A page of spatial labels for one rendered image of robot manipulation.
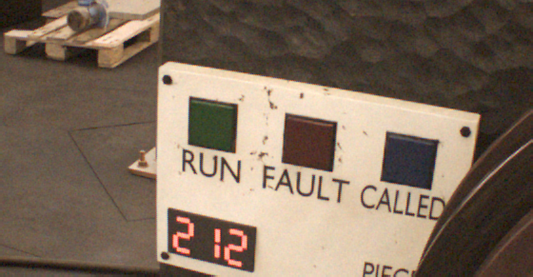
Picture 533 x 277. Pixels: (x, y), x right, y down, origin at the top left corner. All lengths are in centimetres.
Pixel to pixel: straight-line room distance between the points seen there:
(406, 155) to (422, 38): 9
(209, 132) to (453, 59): 20
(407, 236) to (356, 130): 10
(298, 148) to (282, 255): 10
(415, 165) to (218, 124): 16
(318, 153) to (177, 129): 12
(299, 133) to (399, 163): 8
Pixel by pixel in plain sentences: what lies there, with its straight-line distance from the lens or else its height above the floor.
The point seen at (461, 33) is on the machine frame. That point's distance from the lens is 65.
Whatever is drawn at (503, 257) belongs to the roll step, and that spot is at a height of 121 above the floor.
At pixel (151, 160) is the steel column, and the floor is 3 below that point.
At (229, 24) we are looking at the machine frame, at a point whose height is 128.
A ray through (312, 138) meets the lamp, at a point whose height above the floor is 121.
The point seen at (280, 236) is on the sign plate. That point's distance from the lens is 72.
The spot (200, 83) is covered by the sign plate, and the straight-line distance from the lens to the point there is 70.
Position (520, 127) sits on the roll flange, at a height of 126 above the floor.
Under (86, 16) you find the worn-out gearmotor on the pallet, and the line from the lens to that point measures 508.
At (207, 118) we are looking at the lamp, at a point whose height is 121.
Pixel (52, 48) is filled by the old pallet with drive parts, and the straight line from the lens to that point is 511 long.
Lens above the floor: 145
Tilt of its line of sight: 20 degrees down
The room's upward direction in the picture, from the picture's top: 4 degrees clockwise
